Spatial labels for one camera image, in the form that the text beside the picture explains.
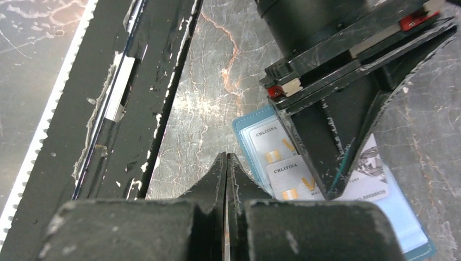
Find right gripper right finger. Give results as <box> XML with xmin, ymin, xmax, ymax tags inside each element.
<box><xmin>227</xmin><ymin>153</ymin><xmax>404</xmax><ymax>260</ymax></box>

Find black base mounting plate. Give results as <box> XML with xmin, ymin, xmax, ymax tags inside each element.
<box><xmin>1</xmin><ymin>1</ymin><xmax>202</xmax><ymax>260</ymax></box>

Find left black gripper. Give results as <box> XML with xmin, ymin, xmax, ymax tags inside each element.
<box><xmin>259</xmin><ymin>1</ymin><xmax>457</xmax><ymax>200</ymax></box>

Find teal card holder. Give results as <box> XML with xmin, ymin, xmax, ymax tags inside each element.
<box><xmin>232</xmin><ymin>106</ymin><xmax>435</xmax><ymax>260</ymax></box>

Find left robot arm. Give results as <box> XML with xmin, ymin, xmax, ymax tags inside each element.
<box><xmin>256</xmin><ymin>1</ymin><xmax>458</xmax><ymax>200</ymax></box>

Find white VIP credit card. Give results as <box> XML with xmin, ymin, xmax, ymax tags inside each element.
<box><xmin>250</xmin><ymin>126</ymin><xmax>297</xmax><ymax>166</ymax></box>

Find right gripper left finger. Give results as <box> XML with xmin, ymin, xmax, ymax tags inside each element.
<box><xmin>36</xmin><ymin>152</ymin><xmax>227</xmax><ymax>260</ymax></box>

